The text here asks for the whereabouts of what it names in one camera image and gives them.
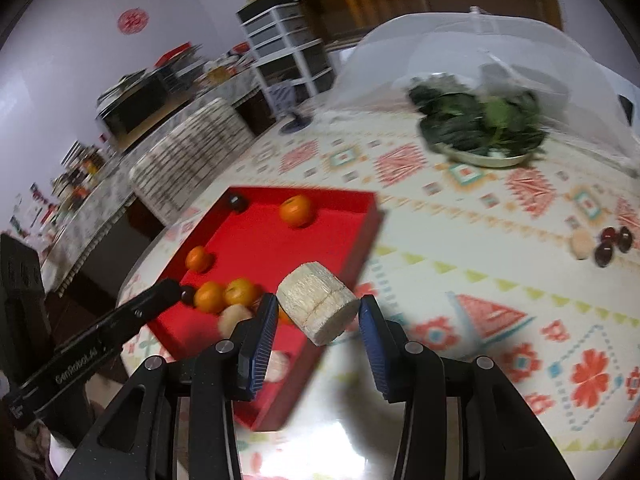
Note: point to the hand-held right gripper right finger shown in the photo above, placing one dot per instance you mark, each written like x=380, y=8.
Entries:
x=372, y=345

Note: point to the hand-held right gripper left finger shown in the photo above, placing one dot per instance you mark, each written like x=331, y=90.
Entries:
x=262, y=340

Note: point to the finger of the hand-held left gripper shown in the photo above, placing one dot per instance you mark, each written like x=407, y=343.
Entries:
x=150, y=302

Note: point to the small sugarcane piece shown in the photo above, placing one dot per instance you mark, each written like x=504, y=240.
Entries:
x=581, y=244
x=277, y=365
x=234, y=317

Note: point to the orange tangerine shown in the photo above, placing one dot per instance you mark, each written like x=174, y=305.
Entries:
x=296, y=210
x=240, y=291
x=209, y=296
x=197, y=258
x=285, y=316

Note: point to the large sugarcane piece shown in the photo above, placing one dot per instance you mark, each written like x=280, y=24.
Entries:
x=315, y=300

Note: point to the red tray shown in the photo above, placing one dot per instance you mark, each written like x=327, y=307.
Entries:
x=260, y=240

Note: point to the cluster of condiment bottles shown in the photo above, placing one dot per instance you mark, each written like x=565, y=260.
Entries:
x=80, y=167

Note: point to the patterned chair cover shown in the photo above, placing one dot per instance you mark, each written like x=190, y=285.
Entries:
x=190, y=155

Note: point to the black microwave oven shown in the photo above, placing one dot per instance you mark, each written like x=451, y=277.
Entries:
x=135, y=110

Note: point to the round metal plate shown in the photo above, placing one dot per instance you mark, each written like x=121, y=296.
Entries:
x=480, y=160

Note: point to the dark blue small object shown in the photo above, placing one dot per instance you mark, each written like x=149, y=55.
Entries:
x=295, y=122

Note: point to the dark leafy greens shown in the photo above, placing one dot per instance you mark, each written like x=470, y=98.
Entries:
x=460, y=120

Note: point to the red box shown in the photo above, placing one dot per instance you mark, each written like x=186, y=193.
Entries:
x=172, y=52

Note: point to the plastic drawer cabinet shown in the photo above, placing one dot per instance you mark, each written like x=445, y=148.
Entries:
x=285, y=35

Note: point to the white mesh food cover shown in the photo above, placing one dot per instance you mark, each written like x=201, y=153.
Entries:
x=425, y=45

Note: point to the wooden cabinet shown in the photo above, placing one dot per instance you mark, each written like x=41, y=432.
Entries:
x=450, y=0

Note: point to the red round wall decoration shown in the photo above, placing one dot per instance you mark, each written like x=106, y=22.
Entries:
x=131, y=21

